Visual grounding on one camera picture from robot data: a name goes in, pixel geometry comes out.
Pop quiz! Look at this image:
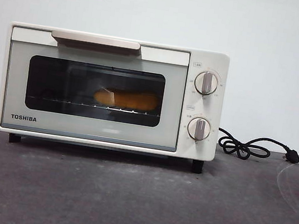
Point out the black oven foot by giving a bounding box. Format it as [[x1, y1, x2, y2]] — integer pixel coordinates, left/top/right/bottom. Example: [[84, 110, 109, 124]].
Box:
[[190, 159, 205, 175], [7, 132, 22, 146]]

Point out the metal wire oven rack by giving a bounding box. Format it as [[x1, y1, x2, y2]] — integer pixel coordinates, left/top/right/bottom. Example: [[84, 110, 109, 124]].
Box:
[[25, 92, 161, 120]]

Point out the yellow corn cob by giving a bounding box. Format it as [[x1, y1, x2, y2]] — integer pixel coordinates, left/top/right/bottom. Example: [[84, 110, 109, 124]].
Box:
[[92, 82, 161, 114]]

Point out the cream Toshiba toaster oven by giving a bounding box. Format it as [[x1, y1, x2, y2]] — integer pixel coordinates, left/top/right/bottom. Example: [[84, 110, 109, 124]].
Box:
[[0, 21, 231, 176]]

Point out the cream oven knob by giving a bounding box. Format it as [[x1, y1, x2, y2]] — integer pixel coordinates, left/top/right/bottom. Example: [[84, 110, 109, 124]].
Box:
[[185, 116, 213, 143], [192, 69, 220, 98]]

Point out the glass oven door with handle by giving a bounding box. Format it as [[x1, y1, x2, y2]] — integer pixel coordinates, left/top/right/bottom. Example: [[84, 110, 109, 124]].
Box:
[[0, 23, 192, 154]]

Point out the black power cable with plug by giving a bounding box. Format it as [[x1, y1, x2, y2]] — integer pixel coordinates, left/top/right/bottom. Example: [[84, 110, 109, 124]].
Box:
[[214, 127, 299, 169]]

